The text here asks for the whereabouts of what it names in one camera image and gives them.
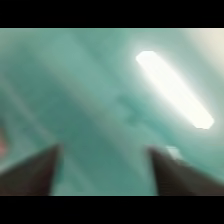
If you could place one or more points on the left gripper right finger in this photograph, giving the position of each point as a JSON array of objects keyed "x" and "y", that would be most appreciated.
[{"x": 180, "y": 181}]

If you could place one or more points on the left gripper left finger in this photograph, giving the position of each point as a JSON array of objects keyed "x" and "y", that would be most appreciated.
[{"x": 31, "y": 176}]

